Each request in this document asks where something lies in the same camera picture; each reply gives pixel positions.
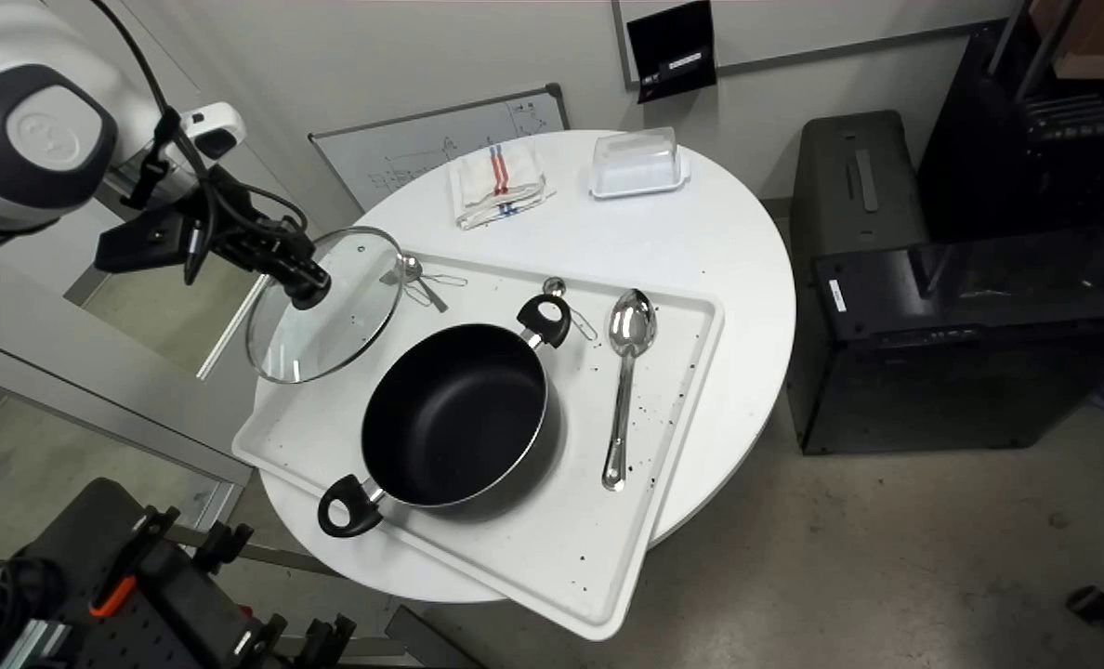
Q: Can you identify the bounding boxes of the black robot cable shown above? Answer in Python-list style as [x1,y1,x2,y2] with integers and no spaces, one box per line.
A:
[89,0,225,290]

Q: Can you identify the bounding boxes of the black shelf unit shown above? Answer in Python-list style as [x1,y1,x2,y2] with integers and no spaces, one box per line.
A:
[914,0,1104,270]

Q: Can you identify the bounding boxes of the silver metal spoon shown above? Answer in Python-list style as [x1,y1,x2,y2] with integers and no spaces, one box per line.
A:
[600,288,663,494]

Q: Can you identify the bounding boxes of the black printer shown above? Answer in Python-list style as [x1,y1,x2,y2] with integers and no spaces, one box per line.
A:
[779,108,1104,460]

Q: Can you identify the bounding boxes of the leaning whiteboard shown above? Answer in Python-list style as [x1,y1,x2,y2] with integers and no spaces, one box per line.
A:
[306,83,571,217]

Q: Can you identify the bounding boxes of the white rod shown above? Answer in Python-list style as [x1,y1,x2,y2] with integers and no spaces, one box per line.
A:
[192,270,276,384]

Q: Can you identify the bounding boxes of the white plastic tray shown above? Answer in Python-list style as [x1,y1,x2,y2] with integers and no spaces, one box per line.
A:
[225,252,728,646]

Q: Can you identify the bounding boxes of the black wall device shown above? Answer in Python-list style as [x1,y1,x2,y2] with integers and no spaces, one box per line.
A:
[621,0,720,108]

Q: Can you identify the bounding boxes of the black equipment cart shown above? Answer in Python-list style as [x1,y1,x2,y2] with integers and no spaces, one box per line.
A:
[0,475,360,669]

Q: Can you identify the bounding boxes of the orange handled tool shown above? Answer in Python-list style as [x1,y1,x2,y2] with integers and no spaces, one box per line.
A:
[84,569,146,623]

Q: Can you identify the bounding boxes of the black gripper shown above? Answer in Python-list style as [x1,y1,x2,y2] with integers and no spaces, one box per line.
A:
[192,165,334,311]

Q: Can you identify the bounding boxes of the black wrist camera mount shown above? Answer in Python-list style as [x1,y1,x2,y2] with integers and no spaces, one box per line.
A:
[94,200,208,276]

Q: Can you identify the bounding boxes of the round glass pot lid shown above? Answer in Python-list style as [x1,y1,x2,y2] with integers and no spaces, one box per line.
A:
[240,224,409,392]

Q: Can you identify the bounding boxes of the brown wooden board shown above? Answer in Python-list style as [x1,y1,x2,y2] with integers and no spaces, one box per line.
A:
[1026,0,1104,86]

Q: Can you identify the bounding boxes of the clear plastic container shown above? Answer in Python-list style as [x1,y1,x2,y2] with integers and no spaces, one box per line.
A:
[585,124,693,205]

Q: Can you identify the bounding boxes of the black cooking pot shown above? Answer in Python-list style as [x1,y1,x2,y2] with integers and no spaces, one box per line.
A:
[311,290,581,542]

